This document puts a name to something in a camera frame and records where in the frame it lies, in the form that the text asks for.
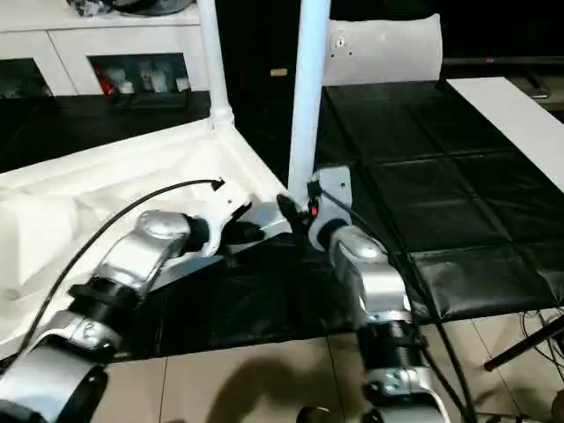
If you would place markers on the small gold label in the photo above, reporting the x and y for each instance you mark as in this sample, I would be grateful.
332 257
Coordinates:
278 71

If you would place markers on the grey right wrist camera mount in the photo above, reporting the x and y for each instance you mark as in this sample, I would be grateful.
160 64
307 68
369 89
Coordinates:
335 189

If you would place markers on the black rod with red mark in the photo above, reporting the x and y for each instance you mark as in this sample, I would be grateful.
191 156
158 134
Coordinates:
506 60

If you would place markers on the white plastic table top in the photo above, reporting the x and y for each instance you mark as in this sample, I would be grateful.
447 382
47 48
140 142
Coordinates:
88 185

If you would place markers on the black cabinet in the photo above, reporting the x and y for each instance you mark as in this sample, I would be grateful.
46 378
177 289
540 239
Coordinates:
260 53

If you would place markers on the black robot foot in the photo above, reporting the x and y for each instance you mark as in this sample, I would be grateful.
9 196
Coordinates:
313 415

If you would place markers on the black metal stand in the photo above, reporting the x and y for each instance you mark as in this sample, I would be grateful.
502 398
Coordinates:
524 346

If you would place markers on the black table mat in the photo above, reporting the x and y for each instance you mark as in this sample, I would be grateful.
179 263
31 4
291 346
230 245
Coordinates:
440 198

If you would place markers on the white plastic seat panel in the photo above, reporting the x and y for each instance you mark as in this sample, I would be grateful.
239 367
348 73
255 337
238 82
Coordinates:
388 48

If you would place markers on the white cabinet with glass doors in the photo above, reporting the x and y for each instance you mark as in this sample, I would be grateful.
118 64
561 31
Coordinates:
110 48

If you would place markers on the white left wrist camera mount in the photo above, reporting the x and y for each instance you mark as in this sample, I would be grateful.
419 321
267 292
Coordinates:
229 202

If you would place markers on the dark helmet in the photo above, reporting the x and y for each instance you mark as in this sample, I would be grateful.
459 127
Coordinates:
150 5

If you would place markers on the white flat board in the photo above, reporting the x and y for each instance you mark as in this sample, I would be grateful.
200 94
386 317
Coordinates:
511 119

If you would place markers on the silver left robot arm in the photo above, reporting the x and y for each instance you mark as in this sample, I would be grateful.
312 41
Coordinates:
132 255

